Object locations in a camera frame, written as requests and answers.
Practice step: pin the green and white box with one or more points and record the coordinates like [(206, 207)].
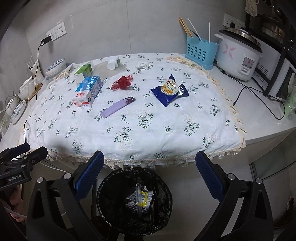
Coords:
[(83, 70)]

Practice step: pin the clear glass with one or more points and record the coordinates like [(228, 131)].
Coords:
[(4, 124)]

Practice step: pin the white plastic stick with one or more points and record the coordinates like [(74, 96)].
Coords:
[(209, 32), (193, 28)]

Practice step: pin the white bowl dark rim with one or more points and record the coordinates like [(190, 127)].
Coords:
[(29, 82), (26, 92)]

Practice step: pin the small white cup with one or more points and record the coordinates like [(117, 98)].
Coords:
[(112, 63)]

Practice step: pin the black lined trash bin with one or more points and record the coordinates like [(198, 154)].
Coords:
[(111, 199)]

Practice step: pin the white wall outlet with plug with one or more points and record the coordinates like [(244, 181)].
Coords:
[(233, 22)]

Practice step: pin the red mesh wrapper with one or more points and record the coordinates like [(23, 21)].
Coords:
[(122, 82)]

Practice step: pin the blue snack packet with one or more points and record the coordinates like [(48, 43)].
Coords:
[(166, 95)]

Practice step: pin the white floral tablecloth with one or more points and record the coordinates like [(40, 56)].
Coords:
[(138, 129)]

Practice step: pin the blue patterned bowl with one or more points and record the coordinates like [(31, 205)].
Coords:
[(55, 66)]

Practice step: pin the clear plastic spoon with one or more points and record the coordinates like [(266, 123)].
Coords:
[(138, 192)]

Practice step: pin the round wooden board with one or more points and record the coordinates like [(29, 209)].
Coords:
[(38, 91)]

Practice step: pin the blue rimmed plate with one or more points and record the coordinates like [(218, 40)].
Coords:
[(54, 74)]

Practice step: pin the white tissue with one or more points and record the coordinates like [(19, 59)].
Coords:
[(143, 65)]

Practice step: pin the steel pot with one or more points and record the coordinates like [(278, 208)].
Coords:
[(271, 25)]

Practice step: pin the beige mesh cloth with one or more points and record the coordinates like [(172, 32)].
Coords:
[(252, 7)]

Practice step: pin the green plastic pouch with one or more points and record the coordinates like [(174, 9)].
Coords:
[(290, 104)]

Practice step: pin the dark metal utensil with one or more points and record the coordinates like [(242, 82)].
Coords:
[(196, 35)]

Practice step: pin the blue utensil holder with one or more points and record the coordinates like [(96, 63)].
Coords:
[(198, 53)]

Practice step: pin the black charger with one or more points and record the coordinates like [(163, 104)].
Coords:
[(46, 40)]

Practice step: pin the white tapered container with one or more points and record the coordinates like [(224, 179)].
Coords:
[(37, 69)]

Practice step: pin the clear bubble wrap sheet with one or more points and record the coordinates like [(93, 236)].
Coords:
[(101, 68)]

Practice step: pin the white microwave oven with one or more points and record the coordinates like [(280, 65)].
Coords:
[(268, 58)]

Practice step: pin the black metal rack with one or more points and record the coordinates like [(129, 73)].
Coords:
[(278, 69)]

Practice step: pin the purple wrapper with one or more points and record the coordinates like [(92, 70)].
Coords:
[(115, 107)]

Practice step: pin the person's left hand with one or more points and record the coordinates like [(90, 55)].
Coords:
[(15, 204)]

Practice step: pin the blue and white box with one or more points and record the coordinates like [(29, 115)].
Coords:
[(90, 85)]

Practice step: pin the yellow sachet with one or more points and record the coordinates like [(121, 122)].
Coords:
[(144, 199)]

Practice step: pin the blue striped plate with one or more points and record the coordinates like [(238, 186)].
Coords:
[(18, 111)]

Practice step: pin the white rice cooker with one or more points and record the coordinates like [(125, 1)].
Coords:
[(235, 55)]

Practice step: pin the wooden chopstick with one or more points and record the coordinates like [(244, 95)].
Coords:
[(185, 27)]

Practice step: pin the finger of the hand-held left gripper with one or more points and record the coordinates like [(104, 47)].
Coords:
[(34, 155), (16, 149)]

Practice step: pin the white cup with spoon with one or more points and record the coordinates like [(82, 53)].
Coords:
[(11, 104)]

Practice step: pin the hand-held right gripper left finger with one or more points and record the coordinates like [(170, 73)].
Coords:
[(90, 176)]

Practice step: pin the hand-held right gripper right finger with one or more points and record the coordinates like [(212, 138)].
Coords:
[(208, 176)]

